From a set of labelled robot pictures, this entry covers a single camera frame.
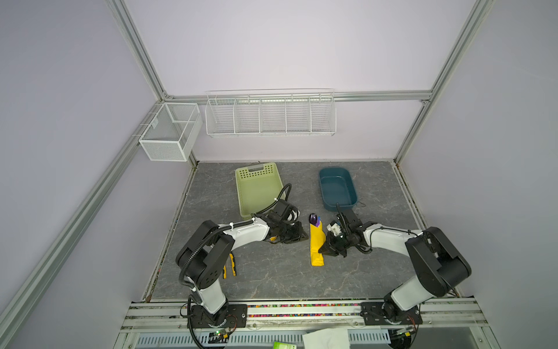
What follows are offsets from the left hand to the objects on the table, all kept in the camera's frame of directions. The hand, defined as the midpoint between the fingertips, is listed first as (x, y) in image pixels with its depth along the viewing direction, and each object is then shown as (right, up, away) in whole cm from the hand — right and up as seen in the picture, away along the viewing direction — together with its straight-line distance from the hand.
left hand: (308, 240), depth 85 cm
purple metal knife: (+5, +5, +11) cm, 13 cm away
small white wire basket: (-63, +47, +16) cm, 80 cm away
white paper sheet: (+5, -23, -22) cm, 32 cm away
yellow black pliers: (-29, -10, -1) cm, 31 cm away
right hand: (+5, -5, +2) cm, 7 cm away
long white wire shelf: (-16, +56, +15) cm, 60 cm away
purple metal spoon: (+4, +6, +12) cm, 14 cm away
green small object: (-10, -28, -18) cm, 35 cm away
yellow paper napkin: (+4, -1, +6) cm, 7 cm away
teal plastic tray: (+18, +21, +27) cm, 38 cm away
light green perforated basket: (-23, +21, +25) cm, 40 cm away
